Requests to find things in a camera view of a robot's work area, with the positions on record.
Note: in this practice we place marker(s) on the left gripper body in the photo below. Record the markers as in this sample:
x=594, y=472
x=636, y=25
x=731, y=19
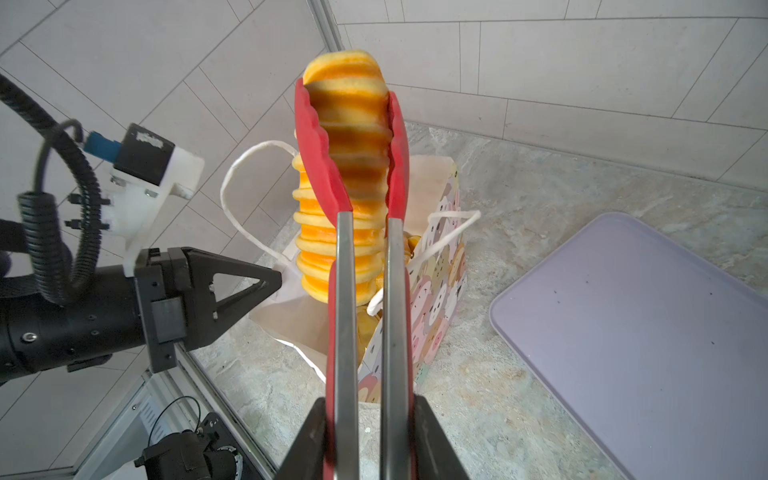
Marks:
x=116, y=313

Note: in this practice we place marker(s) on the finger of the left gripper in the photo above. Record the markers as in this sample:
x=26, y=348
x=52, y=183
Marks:
x=207, y=317

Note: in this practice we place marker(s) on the striped spiral fake bread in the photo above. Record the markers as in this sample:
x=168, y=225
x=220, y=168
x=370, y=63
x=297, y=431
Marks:
x=350, y=96

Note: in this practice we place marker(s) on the lilac plastic tray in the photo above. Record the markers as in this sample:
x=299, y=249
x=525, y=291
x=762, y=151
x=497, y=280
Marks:
x=658, y=355

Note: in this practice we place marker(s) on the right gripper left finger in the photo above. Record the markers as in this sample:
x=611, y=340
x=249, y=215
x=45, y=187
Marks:
x=305, y=458

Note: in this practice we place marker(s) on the white cartoon paper bag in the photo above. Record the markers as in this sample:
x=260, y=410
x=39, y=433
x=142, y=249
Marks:
x=437, y=278

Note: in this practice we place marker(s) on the red metal tongs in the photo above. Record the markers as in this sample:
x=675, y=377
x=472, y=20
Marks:
x=341, y=459

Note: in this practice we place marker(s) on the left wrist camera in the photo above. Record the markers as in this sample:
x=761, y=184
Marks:
x=146, y=169

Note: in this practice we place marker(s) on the ring shaped fake bread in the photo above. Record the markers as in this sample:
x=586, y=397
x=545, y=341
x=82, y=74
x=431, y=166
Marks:
x=410, y=244

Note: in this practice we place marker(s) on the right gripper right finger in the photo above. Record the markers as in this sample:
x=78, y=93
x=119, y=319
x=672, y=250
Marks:
x=435, y=457

